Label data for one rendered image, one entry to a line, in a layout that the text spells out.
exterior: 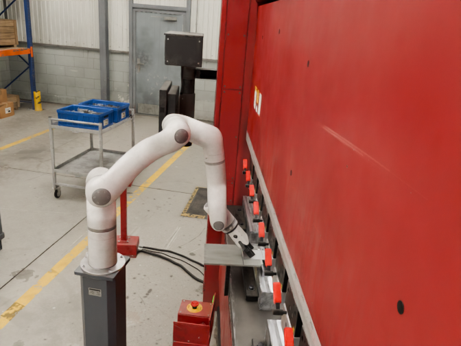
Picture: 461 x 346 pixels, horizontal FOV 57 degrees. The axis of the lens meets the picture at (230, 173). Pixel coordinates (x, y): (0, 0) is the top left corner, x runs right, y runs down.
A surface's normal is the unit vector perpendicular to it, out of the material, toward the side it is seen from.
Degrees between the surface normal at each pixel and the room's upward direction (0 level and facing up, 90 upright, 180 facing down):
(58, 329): 0
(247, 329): 0
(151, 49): 90
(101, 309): 90
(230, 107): 90
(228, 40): 90
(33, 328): 0
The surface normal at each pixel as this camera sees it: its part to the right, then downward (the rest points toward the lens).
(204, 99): -0.18, 0.32
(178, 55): 0.06, 0.34
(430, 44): -1.00, -0.06
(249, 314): 0.07, -0.94
